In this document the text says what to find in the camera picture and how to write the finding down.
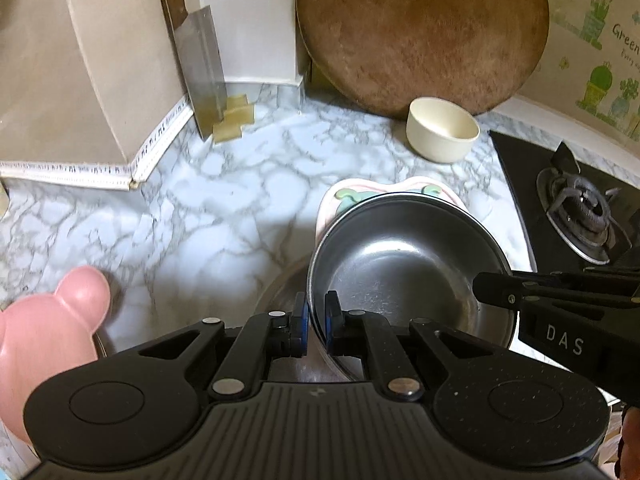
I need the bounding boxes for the cactus print wall sticker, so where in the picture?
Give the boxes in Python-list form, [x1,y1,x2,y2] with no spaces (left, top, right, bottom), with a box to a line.
[492,0,640,133]

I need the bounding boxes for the pink bear-shaped plate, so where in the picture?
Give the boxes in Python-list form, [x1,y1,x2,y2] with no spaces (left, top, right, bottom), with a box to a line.
[0,266,112,446]

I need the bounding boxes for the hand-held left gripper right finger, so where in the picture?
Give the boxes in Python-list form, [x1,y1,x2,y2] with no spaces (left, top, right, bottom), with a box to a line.
[325,291,494,404]

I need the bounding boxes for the white vented column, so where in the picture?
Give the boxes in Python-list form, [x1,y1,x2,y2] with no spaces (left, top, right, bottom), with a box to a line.
[195,0,307,87]

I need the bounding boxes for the pink plate with green ears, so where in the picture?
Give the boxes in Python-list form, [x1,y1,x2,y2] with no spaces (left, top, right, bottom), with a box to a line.
[317,176,473,261]

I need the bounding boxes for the cream bowl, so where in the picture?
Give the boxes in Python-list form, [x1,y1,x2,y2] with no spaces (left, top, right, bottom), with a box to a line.
[406,97,481,164]

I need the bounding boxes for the round wooden cutting board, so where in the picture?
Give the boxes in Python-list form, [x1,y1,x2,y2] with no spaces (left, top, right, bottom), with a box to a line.
[295,0,551,120]

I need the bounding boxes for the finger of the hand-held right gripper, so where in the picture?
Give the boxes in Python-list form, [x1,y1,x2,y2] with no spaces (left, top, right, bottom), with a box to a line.
[472,269,640,314]

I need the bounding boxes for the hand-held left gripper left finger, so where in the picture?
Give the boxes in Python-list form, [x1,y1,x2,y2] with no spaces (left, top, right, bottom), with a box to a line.
[139,292,307,402]

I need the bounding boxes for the gas stove burner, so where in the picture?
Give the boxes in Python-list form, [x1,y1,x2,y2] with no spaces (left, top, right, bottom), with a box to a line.
[536,141,633,266]

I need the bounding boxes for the black glass gas stove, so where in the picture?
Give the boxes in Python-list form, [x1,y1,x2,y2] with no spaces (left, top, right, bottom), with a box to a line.
[489,130,640,273]

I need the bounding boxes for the patterned white edge tape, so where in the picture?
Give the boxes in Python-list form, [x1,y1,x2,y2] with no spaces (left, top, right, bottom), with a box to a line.
[0,97,195,192]

